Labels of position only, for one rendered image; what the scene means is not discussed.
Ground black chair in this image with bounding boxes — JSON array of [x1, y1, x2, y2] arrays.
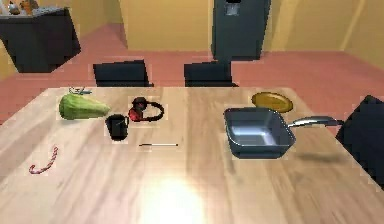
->
[[183, 60, 240, 88], [335, 94, 384, 188], [92, 59, 155, 88]]

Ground red and white candy cane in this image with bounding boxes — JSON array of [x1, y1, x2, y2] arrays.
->
[[28, 145, 60, 176]]

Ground black kitchen counter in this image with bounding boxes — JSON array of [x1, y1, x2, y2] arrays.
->
[[0, 7, 82, 74]]

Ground dark grey fridge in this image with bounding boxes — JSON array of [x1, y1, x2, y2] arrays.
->
[[211, 0, 272, 62]]

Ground black mug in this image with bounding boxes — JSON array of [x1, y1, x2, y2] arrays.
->
[[105, 113, 130, 142]]

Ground wooden table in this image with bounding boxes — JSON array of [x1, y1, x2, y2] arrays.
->
[[0, 86, 384, 224]]

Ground red and black headphones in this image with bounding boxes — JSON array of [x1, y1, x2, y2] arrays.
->
[[128, 96, 166, 123]]

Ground yellow plate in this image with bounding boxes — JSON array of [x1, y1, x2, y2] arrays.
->
[[251, 91, 294, 114]]

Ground green salad head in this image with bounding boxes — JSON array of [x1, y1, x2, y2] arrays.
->
[[58, 93, 111, 121]]

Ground thin black stick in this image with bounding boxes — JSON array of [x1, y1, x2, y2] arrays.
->
[[138, 143, 179, 148]]

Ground orange and grey counter items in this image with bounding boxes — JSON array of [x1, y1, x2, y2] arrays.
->
[[0, 0, 41, 17]]

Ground square dark grey pan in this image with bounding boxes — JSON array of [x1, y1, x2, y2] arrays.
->
[[223, 106, 344, 160]]

